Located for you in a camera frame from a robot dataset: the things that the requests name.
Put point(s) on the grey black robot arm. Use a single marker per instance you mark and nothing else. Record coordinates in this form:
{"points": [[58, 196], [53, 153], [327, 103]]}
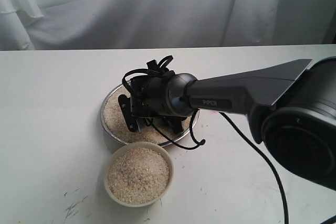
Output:
{"points": [[290, 108]]}

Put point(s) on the round steel tray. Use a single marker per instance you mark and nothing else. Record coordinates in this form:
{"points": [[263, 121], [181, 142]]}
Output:
{"points": [[157, 122]]}

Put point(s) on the white backdrop cloth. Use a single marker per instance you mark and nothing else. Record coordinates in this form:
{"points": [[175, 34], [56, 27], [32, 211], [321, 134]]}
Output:
{"points": [[124, 24]]}

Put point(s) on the beige grain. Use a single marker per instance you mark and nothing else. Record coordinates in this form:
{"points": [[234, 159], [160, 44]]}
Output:
{"points": [[115, 122]]}

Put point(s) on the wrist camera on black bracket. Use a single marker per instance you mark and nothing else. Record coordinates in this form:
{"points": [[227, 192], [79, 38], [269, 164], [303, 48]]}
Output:
{"points": [[130, 120]]}

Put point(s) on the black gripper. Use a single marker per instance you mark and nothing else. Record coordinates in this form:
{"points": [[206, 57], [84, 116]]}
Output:
{"points": [[150, 100]]}

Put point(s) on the rice in white bowl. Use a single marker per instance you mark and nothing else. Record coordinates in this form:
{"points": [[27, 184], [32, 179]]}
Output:
{"points": [[138, 176]]}

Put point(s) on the white ceramic bowl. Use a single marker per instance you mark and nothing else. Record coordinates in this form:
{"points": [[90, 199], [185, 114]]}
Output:
{"points": [[118, 153]]}

